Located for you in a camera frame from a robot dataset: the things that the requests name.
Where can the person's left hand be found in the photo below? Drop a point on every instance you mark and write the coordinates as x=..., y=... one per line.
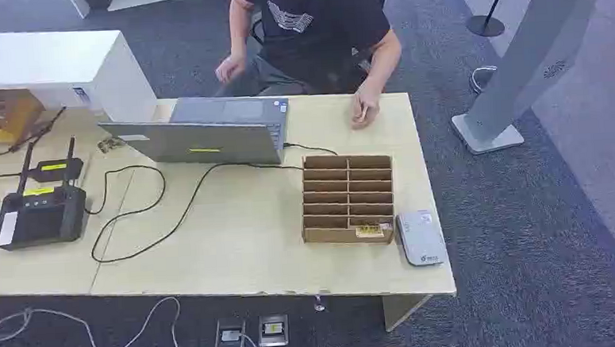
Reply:
x=364, y=106

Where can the person's right hand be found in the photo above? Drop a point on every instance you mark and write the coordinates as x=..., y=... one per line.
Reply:
x=229, y=69

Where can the grey laptop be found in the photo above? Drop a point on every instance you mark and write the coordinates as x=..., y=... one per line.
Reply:
x=205, y=138

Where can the person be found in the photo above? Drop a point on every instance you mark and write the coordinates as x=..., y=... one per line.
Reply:
x=321, y=34

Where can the wooden card box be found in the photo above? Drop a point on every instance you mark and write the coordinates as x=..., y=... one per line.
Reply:
x=347, y=199

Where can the card with yellow print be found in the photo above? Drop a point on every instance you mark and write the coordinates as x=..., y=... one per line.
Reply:
x=371, y=230

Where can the small metal key bunch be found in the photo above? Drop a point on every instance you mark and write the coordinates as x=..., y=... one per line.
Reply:
x=110, y=144

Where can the grey flat card reader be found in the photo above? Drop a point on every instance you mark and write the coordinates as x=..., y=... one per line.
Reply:
x=421, y=237

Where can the grey standing pillar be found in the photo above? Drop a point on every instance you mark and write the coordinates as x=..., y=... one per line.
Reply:
x=522, y=50

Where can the white cabinet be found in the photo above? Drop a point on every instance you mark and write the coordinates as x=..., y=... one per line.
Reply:
x=43, y=62

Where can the black adapter with yellow label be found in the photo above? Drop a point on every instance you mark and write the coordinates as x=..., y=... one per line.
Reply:
x=57, y=168

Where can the pale desk leg panel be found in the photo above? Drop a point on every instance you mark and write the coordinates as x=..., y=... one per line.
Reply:
x=401, y=308

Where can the black controller with antennas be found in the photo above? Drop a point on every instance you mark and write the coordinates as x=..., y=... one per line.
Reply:
x=41, y=220

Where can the open floor socket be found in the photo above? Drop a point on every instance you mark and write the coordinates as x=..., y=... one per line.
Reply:
x=273, y=330

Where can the floor socket with white plug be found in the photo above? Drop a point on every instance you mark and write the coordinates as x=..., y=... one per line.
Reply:
x=230, y=335

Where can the black stanchion post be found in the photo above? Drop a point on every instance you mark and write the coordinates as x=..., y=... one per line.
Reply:
x=485, y=25

